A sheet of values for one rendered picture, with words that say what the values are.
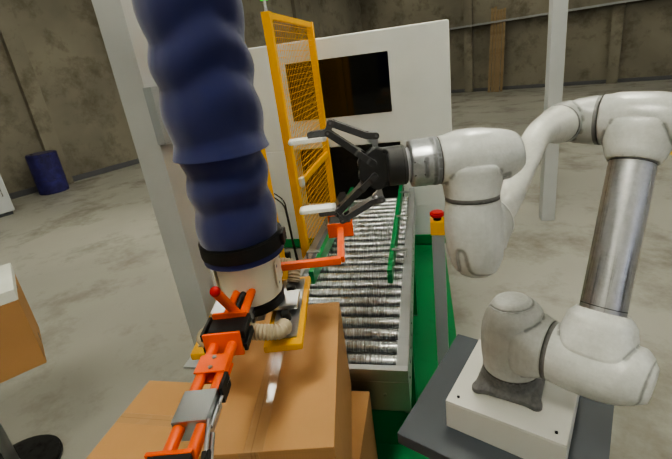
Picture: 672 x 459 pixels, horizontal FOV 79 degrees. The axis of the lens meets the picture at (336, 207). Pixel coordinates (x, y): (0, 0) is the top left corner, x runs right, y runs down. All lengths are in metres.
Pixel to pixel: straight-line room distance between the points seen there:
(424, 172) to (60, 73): 10.19
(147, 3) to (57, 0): 10.02
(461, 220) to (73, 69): 10.34
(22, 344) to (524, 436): 2.06
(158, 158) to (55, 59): 8.36
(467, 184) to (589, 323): 0.53
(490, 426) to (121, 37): 2.27
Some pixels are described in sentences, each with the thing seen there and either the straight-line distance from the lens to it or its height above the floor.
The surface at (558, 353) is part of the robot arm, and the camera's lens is 1.17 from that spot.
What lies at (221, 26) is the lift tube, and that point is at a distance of 0.96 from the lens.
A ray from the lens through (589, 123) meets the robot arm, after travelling 1.24.
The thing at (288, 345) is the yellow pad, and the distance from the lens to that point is 1.09.
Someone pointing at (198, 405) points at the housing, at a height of 1.25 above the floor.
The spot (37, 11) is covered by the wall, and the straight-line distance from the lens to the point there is 10.79.
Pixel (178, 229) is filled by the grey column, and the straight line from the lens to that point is 2.55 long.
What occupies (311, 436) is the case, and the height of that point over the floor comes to 0.94.
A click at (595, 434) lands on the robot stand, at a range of 1.43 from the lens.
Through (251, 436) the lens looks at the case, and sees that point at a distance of 1.16.
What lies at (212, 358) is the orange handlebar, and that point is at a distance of 0.90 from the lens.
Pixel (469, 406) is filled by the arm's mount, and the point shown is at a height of 0.85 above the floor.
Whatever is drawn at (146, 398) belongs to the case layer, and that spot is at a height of 0.54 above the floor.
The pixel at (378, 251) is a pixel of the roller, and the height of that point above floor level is 0.52.
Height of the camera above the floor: 1.78
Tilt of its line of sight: 20 degrees down
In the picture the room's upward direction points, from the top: 8 degrees counter-clockwise
